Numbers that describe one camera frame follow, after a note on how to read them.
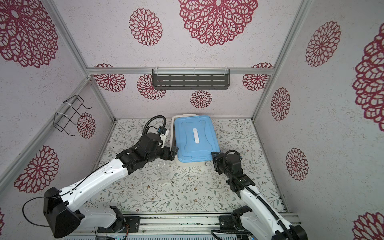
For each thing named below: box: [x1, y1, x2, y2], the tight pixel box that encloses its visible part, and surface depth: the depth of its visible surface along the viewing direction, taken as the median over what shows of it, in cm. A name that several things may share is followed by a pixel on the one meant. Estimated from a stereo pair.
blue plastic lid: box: [174, 115, 221, 163], surface depth 88 cm
